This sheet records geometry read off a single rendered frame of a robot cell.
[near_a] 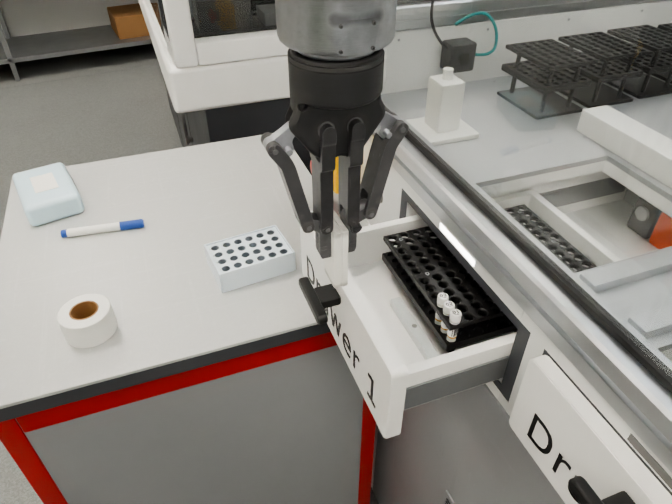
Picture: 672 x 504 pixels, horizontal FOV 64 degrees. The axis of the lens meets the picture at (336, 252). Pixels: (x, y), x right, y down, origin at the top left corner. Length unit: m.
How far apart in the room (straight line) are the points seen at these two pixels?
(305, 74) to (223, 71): 0.90
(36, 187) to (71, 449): 0.49
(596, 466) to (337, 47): 0.40
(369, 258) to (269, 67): 0.69
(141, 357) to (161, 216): 0.34
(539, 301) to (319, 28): 0.32
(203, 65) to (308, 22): 0.93
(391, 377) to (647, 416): 0.21
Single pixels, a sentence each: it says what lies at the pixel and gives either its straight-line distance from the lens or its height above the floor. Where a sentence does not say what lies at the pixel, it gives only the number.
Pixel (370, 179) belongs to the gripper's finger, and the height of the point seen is 1.07.
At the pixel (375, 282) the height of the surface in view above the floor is 0.84.
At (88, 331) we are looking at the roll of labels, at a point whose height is 0.79.
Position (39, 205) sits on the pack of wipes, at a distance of 1.09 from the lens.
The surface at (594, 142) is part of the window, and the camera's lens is 0.49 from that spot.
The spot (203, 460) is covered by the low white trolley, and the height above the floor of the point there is 0.49.
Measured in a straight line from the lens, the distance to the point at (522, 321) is 0.59.
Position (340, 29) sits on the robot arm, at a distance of 0.40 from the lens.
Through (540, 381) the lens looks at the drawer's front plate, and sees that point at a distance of 0.56.
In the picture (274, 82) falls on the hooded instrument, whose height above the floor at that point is 0.85.
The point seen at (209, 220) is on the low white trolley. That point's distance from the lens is 1.02.
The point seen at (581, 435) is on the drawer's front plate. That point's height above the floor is 0.91.
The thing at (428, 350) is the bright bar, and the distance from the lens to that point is 0.65.
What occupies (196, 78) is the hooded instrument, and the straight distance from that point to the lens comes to 1.31.
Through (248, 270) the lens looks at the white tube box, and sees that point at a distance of 0.84.
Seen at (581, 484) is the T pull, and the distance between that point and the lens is 0.51.
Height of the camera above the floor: 1.33
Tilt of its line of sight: 38 degrees down
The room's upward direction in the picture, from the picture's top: straight up
